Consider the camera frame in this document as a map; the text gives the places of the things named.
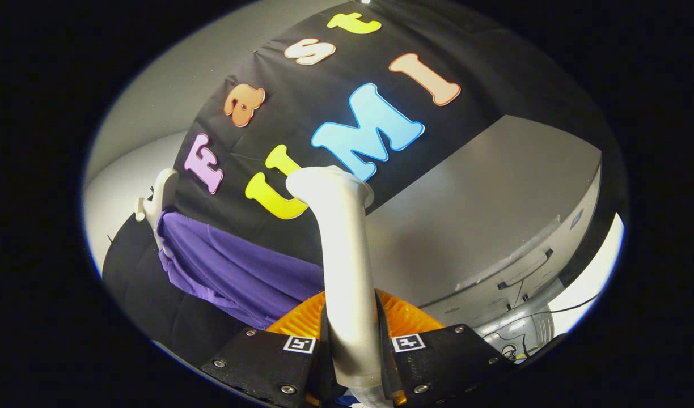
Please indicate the purple jacket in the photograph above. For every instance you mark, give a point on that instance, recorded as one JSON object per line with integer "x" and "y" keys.
{"x": 239, "y": 266}

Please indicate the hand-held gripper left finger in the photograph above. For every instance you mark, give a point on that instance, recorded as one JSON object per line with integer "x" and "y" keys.
{"x": 262, "y": 362}

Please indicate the grey drawer cabinet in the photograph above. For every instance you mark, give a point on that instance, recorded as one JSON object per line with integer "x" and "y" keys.
{"x": 477, "y": 215}

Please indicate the grey garment steamer base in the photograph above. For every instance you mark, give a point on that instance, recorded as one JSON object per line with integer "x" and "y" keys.
{"x": 520, "y": 331}

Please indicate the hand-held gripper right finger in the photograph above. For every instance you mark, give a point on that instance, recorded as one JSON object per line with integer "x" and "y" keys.
{"x": 449, "y": 362}

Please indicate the white clothes hanger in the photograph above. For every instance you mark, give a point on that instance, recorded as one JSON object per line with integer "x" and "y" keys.
{"x": 161, "y": 198}

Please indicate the white garment steamer head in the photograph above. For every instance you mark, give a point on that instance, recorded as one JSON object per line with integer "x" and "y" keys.
{"x": 347, "y": 272}

